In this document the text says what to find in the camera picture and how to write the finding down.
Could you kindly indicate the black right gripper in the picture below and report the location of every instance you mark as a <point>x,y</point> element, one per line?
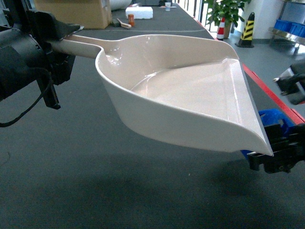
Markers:
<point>284,164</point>

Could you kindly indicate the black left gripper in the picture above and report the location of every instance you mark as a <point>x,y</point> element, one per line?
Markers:
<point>44,27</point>

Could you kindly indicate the blue plastic jug part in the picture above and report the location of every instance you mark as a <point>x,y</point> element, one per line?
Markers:
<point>274,119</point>

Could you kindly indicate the beige plastic dustpan tray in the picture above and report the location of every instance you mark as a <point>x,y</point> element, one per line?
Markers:
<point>180,90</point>

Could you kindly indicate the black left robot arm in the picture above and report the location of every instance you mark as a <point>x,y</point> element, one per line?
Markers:
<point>14,73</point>

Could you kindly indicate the steel shelf rack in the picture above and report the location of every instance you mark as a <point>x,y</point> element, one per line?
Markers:
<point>290,24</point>

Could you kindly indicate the large open cardboard box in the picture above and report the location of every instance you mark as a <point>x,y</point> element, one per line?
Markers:
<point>92,14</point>

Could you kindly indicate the white foam roll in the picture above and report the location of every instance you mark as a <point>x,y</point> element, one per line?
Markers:
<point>119,4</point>

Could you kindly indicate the orange can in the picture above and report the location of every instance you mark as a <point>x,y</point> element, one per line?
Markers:
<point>131,19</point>

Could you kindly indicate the white foam block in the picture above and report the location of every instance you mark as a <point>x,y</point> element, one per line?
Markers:
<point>140,12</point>

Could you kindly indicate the yellow black traffic cone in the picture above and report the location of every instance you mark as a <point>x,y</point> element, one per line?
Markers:
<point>246,38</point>

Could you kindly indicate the red white traffic cone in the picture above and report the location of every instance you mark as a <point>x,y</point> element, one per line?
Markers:
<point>220,32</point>

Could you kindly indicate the white paper cup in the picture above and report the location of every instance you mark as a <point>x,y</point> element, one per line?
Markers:
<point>167,6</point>

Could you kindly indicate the green potted plant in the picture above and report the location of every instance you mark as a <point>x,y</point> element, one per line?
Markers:
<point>228,9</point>

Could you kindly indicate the red table frame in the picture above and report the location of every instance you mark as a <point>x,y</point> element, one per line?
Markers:
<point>269,90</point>

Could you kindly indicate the wooden handled brush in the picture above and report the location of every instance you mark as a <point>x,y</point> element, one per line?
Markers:
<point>118,23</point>

